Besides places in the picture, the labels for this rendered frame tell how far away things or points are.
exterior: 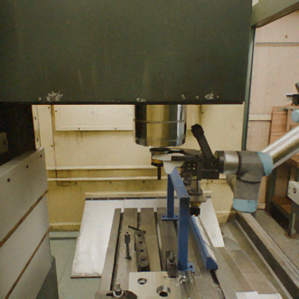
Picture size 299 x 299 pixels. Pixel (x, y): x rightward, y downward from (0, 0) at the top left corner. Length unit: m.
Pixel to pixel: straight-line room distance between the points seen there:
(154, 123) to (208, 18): 0.28
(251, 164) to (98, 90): 0.49
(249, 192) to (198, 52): 0.45
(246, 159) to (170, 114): 0.28
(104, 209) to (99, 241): 0.24
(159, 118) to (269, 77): 3.03
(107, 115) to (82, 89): 1.14
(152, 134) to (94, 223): 1.21
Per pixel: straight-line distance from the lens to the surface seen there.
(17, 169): 0.90
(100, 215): 1.89
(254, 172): 0.87
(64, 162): 1.94
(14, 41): 0.73
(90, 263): 1.71
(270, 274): 1.70
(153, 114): 0.72
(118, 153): 1.86
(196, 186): 1.11
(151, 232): 1.48
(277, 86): 3.72
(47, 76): 0.70
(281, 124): 3.71
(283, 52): 3.75
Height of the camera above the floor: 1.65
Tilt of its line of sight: 13 degrees down
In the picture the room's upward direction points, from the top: straight up
